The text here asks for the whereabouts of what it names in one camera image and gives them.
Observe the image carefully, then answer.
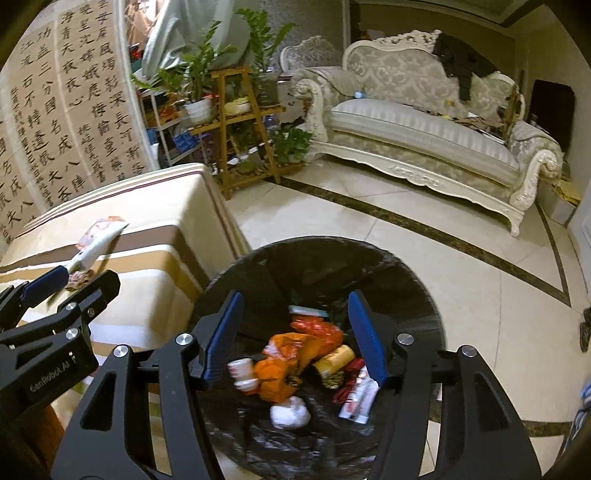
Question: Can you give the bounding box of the red bottle black cap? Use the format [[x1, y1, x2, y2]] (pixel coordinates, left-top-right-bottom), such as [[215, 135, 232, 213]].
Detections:
[[332, 358, 365, 405]]

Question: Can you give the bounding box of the pink white wrapper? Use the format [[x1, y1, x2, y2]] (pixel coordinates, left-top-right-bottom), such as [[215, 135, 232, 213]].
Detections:
[[76, 216, 128, 251]]

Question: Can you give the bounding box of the gold black bottle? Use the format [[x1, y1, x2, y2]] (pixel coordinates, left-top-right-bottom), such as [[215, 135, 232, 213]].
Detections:
[[313, 345, 356, 379]]

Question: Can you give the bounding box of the wooden plant stand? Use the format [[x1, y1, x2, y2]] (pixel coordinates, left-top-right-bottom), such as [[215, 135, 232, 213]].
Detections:
[[189, 67, 284, 199]]

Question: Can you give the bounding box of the white metal shelf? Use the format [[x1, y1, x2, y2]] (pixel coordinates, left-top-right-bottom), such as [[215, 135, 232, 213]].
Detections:
[[138, 90, 200, 168]]

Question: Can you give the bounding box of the tall green plant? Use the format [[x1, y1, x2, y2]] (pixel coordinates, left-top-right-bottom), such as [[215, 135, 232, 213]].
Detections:
[[234, 8, 297, 107]]

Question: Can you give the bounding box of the teal white tube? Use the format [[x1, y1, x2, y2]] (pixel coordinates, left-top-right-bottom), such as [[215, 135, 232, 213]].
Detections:
[[288, 305, 329, 318]]

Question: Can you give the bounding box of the red plastic bag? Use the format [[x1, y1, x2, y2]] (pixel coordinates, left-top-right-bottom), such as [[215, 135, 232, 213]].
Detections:
[[290, 316, 344, 357]]

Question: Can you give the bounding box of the calligraphy wall scroll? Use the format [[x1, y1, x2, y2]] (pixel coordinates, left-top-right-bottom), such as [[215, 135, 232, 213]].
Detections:
[[1, 1, 158, 249]]

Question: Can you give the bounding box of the small white yogurt bottle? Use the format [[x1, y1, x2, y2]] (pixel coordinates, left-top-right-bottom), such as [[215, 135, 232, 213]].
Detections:
[[228, 358, 259, 394]]

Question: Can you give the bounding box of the black lined trash bin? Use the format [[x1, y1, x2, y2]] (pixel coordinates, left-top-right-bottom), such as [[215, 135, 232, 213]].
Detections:
[[192, 236, 446, 479]]

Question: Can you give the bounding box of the potted plant white pot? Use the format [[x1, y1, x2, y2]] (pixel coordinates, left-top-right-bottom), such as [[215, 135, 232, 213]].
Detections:
[[131, 20, 235, 126]]

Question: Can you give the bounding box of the white bag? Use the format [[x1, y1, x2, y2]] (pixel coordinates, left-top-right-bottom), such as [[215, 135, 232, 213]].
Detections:
[[270, 396, 311, 430]]

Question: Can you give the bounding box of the small leafy floor plant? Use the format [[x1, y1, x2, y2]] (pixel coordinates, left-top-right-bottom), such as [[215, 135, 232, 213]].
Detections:
[[270, 126, 312, 165]]

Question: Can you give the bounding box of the clutter on sofa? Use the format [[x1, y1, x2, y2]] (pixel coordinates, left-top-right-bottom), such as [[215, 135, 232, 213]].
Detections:
[[437, 86, 525, 142]]

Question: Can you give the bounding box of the white snack wrapper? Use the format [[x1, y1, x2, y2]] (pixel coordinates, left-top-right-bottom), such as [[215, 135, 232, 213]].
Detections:
[[339, 366, 380, 425]]

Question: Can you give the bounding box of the black jacket on sofa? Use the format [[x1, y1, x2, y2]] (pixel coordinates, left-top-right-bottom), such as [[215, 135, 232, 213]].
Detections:
[[433, 33, 498, 102]]

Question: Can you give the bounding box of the white door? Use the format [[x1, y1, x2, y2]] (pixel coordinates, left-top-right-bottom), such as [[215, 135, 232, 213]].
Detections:
[[568, 181, 591, 290]]

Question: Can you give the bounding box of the orange plastic bag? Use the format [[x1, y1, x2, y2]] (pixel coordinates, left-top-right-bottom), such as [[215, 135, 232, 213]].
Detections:
[[253, 332, 322, 404]]

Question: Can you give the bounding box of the black television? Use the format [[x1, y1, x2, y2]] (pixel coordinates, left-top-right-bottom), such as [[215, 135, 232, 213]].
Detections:
[[528, 79, 575, 145]]

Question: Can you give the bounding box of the grey green curtain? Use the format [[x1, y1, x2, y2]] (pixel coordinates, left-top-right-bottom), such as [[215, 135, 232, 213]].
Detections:
[[141, 0, 262, 80]]

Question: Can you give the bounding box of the ornate white sofa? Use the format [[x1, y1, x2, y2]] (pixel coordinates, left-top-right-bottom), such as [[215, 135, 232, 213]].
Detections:
[[288, 30, 563, 236]]

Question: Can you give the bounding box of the striped tablecloth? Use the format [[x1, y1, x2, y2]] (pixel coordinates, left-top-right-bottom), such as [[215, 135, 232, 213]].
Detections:
[[0, 162, 253, 480]]

